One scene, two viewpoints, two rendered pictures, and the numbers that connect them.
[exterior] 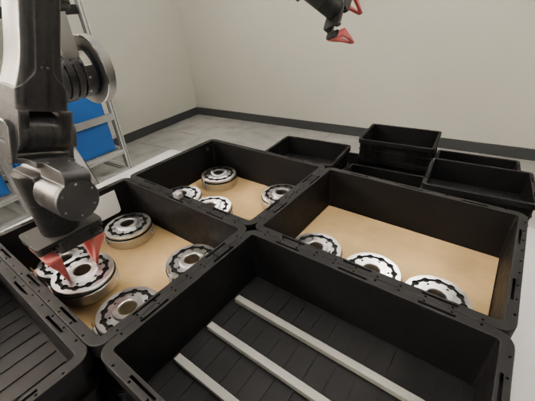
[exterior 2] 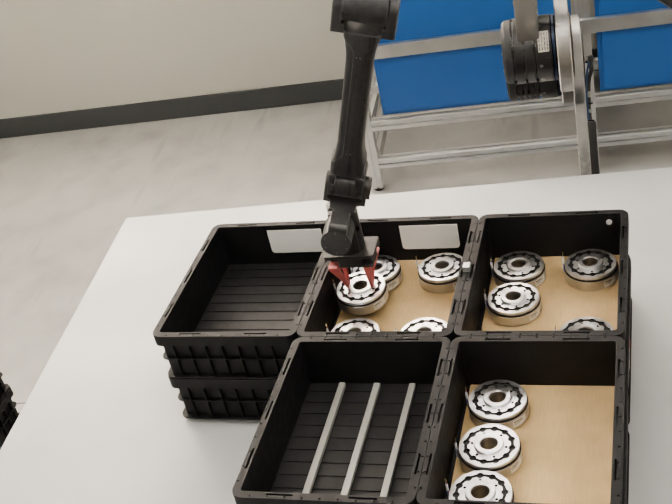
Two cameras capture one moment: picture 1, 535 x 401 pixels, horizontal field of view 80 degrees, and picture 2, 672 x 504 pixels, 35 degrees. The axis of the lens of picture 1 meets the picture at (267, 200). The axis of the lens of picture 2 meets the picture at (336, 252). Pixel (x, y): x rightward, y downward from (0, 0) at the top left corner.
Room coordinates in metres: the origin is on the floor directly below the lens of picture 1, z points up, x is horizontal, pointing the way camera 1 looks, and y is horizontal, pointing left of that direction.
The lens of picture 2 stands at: (-0.15, -1.36, 2.14)
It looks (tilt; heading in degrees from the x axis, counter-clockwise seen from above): 33 degrees down; 72
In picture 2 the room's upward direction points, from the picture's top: 13 degrees counter-clockwise
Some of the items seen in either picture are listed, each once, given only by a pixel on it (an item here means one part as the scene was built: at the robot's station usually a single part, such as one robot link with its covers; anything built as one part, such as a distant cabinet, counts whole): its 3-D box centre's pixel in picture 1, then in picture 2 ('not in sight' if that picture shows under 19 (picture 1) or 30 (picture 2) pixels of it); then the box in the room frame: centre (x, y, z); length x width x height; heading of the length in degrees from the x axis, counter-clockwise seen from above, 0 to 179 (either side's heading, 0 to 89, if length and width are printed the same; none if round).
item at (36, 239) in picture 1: (56, 216); (349, 239); (0.43, 0.33, 1.01); 0.10 x 0.07 x 0.07; 142
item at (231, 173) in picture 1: (218, 174); (590, 264); (0.84, 0.14, 0.86); 0.10 x 0.10 x 0.01
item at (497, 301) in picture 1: (384, 247); (530, 443); (0.47, -0.22, 0.87); 0.40 x 0.30 x 0.11; 52
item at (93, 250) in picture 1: (79, 247); (361, 267); (0.44, 0.33, 0.94); 0.07 x 0.07 x 0.09; 52
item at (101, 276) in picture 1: (83, 272); (360, 287); (0.43, 0.33, 0.89); 0.10 x 0.10 x 0.01
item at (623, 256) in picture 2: (227, 175); (545, 273); (0.72, 0.10, 0.92); 0.40 x 0.30 x 0.02; 52
